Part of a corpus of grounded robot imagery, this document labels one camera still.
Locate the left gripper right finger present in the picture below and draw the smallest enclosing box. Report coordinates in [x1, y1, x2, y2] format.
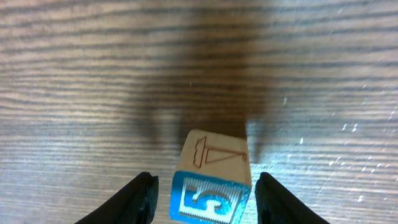
[255, 172, 329, 224]

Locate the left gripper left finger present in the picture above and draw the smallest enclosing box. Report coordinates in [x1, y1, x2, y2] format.
[76, 172, 159, 224]

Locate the blue number five block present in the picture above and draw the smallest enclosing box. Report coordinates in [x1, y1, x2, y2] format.
[169, 129, 252, 224]

